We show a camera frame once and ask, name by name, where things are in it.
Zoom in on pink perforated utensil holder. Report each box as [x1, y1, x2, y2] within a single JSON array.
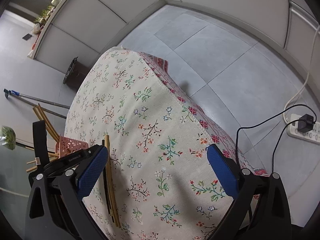
[[55, 136, 88, 158]]

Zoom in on black chopstick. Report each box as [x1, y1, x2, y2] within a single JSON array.
[[103, 150, 116, 223]]

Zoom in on grey kitchen cabinets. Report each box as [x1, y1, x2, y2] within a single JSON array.
[[29, 0, 318, 72]]

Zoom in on plastic bag of greens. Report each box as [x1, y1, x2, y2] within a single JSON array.
[[0, 126, 16, 150]]

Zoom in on broom stick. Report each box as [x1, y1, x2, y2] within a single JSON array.
[[7, 94, 68, 119]]

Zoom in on white power strip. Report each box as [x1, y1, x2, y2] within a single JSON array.
[[286, 113, 320, 145]]

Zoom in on black trash bin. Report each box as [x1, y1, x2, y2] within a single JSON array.
[[63, 57, 90, 89]]

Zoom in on floral tablecloth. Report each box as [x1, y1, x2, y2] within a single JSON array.
[[63, 46, 271, 240]]

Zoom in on potted green sprouts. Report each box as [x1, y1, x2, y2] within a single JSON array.
[[34, 5, 55, 26]]

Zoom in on mop with blue handle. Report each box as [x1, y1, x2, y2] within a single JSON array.
[[3, 89, 70, 109]]

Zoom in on black power adapter cable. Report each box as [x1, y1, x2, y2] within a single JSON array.
[[235, 103, 318, 176]]

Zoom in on white power cord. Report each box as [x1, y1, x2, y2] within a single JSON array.
[[282, 23, 320, 125]]

